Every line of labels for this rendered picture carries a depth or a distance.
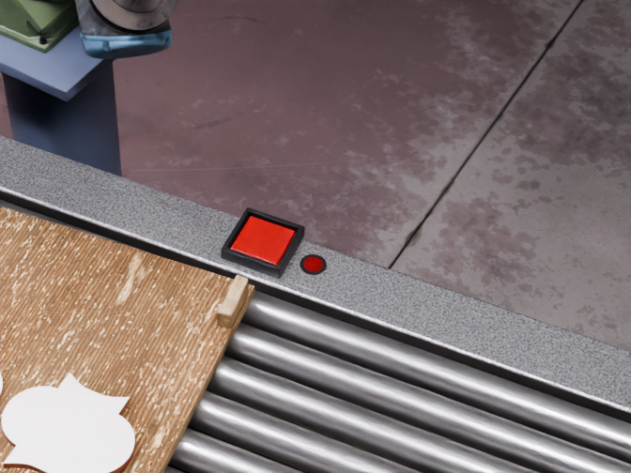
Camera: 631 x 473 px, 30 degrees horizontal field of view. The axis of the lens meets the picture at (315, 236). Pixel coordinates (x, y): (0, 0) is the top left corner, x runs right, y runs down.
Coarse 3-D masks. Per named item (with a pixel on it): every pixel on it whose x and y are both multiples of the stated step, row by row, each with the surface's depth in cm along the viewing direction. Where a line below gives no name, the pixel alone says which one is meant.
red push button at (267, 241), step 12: (252, 216) 142; (252, 228) 141; (264, 228) 141; (276, 228) 141; (240, 240) 139; (252, 240) 139; (264, 240) 140; (276, 240) 140; (288, 240) 140; (252, 252) 138; (264, 252) 138; (276, 252) 138; (276, 264) 137
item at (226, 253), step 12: (264, 216) 142; (240, 228) 141; (288, 228) 142; (300, 228) 141; (228, 240) 139; (300, 240) 141; (228, 252) 138; (240, 252) 138; (288, 252) 138; (240, 264) 138; (252, 264) 137; (264, 264) 137; (276, 276) 137
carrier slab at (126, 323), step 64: (0, 256) 134; (64, 256) 135; (128, 256) 136; (0, 320) 128; (64, 320) 129; (128, 320) 130; (192, 320) 130; (128, 384) 124; (192, 384) 124; (0, 448) 118
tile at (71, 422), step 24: (72, 384) 122; (24, 408) 120; (48, 408) 120; (72, 408) 120; (96, 408) 120; (120, 408) 121; (24, 432) 118; (48, 432) 118; (72, 432) 118; (96, 432) 119; (120, 432) 119; (24, 456) 116; (48, 456) 116; (72, 456) 117; (96, 456) 117; (120, 456) 117
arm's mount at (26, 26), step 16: (0, 0) 167; (16, 0) 164; (32, 0) 165; (0, 16) 169; (16, 16) 167; (32, 16) 165; (48, 16) 167; (64, 16) 169; (0, 32) 171; (16, 32) 169; (32, 32) 168; (48, 32) 169; (64, 32) 171; (32, 48) 169; (48, 48) 169
